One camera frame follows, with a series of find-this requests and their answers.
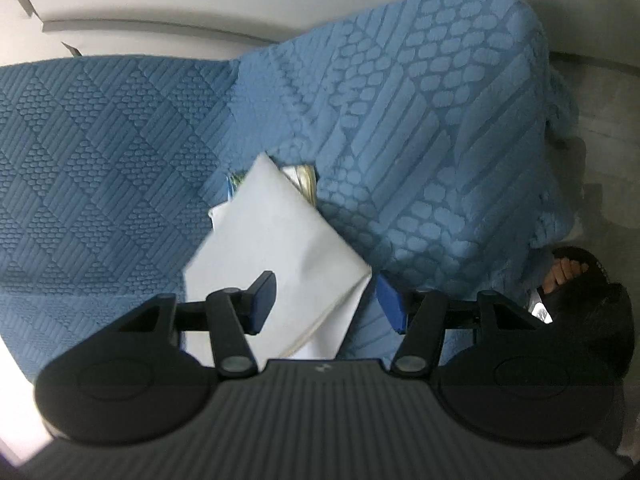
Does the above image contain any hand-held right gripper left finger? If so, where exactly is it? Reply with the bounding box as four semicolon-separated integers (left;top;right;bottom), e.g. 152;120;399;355
100;270;278;378

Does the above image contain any person's left hand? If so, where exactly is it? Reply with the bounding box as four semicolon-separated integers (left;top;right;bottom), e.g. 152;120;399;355
542;255;592;295

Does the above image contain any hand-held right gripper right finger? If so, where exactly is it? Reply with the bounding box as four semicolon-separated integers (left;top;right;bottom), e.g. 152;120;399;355
375;271;551;378

